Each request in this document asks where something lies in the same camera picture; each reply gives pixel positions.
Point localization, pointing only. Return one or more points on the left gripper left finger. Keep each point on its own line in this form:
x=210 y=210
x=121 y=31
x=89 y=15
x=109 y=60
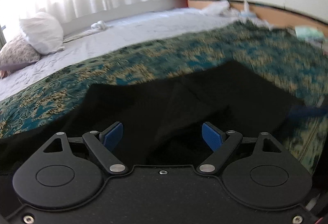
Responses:
x=101 y=145

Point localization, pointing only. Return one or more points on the wooden bed footboard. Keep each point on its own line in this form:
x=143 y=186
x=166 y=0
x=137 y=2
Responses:
x=276 y=16

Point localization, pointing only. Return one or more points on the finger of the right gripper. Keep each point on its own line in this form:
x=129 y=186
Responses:
x=304 y=112

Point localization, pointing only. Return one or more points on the white pillow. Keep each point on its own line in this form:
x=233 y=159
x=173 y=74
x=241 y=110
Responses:
x=43 y=32

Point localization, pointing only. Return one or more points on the white quilted bed sheet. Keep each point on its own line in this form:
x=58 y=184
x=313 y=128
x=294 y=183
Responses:
x=121 y=33

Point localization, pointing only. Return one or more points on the crumpled white cloth pile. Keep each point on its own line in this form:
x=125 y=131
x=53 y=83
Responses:
x=223 y=8

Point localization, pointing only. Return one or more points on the green folded cloth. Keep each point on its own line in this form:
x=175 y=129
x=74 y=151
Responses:
x=309 y=33

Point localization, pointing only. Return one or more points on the black pants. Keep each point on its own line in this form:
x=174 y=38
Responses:
x=162 y=119

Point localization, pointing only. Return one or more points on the teal paisley bedspread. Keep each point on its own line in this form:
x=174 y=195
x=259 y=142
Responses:
x=275 y=55

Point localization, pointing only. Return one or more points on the grey floral pillow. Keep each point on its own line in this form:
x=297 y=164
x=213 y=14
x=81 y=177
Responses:
x=18 y=54

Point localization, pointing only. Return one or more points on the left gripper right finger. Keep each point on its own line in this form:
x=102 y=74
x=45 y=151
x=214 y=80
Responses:
x=221 y=143

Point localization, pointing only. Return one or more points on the small white rolled cloth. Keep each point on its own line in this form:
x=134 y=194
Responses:
x=100 y=25

